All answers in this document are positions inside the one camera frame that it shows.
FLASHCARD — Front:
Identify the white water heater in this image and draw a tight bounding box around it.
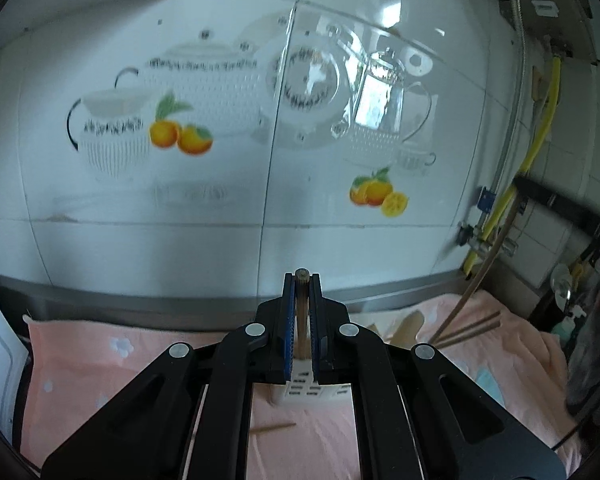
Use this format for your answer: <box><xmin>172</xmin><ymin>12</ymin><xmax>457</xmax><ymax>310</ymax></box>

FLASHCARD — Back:
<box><xmin>480</xmin><ymin>0</ymin><xmax>596</xmax><ymax>61</ymax></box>

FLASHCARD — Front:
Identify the cream plastic utensil holder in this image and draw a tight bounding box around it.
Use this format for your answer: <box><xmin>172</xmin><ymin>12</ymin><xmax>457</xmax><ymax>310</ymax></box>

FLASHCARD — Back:
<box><xmin>270</xmin><ymin>357</ymin><xmax>353</xmax><ymax>408</ymax></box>

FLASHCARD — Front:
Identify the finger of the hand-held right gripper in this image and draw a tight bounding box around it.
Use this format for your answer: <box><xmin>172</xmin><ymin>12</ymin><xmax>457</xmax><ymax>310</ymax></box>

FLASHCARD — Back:
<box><xmin>512</xmin><ymin>175</ymin><xmax>600</xmax><ymax>241</ymax></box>

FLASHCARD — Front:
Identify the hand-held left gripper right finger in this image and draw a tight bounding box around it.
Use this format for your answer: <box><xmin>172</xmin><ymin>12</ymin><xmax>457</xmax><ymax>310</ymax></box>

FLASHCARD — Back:
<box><xmin>307</xmin><ymin>272</ymin><xmax>566</xmax><ymax>480</ymax></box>

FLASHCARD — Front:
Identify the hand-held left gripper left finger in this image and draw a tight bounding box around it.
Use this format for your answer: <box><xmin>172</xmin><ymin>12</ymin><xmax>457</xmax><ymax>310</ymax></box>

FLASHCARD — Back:
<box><xmin>40</xmin><ymin>272</ymin><xmax>301</xmax><ymax>480</ymax></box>

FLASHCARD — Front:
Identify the teal bottle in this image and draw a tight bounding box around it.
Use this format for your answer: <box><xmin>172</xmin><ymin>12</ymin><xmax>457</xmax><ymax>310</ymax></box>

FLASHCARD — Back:
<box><xmin>550</xmin><ymin>307</ymin><xmax>588</xmax><ymax>341</ymax></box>

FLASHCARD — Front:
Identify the brown wooden chopstick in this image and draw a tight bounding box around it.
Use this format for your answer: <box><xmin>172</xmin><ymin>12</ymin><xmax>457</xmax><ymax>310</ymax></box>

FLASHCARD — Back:
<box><xmin>295</xmin><ymin>268</ymin><xmax>311</xmax><ymax>361</ymax></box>
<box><xmin>250</xmin><ymin>422</ymin><xmax>297</xmax><ymax>435</ymax></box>
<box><xmin>434</xmin><ymin>195</ymin><xmax>528</xmax><ymax>348</ymax></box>

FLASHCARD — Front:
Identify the pink and blue printed towel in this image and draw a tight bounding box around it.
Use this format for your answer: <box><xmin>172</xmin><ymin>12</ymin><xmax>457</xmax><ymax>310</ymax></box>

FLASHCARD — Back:
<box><xmin>20</xmin><ymin>292</ymin><xmax>586</xmax><ymax>480</ymax></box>

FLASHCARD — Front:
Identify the metal ladle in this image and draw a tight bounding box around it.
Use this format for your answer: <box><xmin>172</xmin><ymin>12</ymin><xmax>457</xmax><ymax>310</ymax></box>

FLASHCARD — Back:
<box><xmin>550</xmin><ymin>265</ymin><xmax>573</xmax><ymax>311</ymax></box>

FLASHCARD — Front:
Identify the metal water valve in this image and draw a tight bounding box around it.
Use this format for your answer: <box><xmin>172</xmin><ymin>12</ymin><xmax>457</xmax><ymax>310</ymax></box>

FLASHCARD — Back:
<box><xmin>457</xmin><ymin>220</ymin><xmax>486</xmax><ymax>256</ymax></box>

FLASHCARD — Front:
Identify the braided metal hose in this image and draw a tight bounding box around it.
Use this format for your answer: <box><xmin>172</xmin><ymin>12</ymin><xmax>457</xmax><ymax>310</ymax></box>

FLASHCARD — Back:
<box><xmin>477</xmin><ymin>0</ymin><xmax>528</xmax><ymax>213</ymax></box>

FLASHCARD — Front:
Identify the white plastic cutting board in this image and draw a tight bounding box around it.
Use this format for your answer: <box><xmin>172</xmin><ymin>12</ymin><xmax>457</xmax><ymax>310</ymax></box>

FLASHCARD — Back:
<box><xmin>0</xmin><ymin>270</ymin><xmax>33</xmax><ymax>453</ymax></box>

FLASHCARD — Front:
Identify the dark grey cloth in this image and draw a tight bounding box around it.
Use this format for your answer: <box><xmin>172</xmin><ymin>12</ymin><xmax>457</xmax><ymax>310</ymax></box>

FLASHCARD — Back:
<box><xmin>565</xmin><ymin>265</ymin><xmax>600</xmax><ymax>416</ymax></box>

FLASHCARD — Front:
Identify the pile of wooden chopsticks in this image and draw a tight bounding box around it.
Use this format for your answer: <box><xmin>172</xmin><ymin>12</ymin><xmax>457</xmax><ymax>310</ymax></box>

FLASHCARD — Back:
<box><xmin>442</xmin><ymin>311</ymin><xmax>502</xmax><ymax>348</ymax></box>

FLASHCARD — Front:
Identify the yellow gas hose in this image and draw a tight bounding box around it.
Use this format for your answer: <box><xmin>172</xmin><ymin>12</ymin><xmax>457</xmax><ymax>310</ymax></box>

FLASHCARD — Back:
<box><xmin>462</xmin><ymin>57</ymin><xmax>563</xmax><ymax>276</ymax></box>

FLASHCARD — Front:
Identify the black cable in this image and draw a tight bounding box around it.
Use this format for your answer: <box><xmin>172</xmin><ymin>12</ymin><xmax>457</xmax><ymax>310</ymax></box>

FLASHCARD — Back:
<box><xmin>550</xmin><ymin>400</ymin><xmax>600</xmax><ymax>453</ymax></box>

